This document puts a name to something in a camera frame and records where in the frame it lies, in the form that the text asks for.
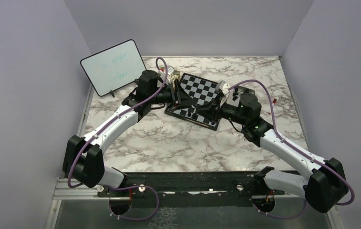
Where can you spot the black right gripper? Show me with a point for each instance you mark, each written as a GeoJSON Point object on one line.
{"type": "Point", "coordinates": [211, 110]}

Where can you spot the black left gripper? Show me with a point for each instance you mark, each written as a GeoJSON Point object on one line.
{"type": "Point", "coordinates": [179, 98]}

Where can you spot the black chess rook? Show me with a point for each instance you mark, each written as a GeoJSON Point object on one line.
{"type": "Point", "coordinates": [194, 116]}

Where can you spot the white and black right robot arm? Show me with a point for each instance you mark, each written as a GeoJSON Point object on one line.
{"type": "Point", "coordinates": [320, 182]}

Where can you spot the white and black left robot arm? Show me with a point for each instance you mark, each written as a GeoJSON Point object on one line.
{"type": "Point", "coordinates": [83, 160]}

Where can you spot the pink tin box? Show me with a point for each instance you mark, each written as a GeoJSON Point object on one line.
{"type": "Point", "coordinates": [236, 93]}

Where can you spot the black and silver chessboard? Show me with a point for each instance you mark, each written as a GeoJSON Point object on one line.
{"type": "Point", "coordinates": [202, 90]}

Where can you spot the red capped marker pen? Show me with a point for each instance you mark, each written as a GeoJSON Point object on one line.
{"type": "Point", "coordinates": [272, 105]}

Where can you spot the small whiteboard with stand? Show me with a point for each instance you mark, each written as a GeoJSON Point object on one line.
{"type": "Point", "coordinates": [113, 68]}

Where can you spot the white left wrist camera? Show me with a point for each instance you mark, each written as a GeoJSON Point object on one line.
{"type": "Point", "coordinates": [162, 77]}

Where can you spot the black mounting rail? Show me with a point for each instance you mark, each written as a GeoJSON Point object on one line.
{"type": "Point", "coordinates": [175, 190]}

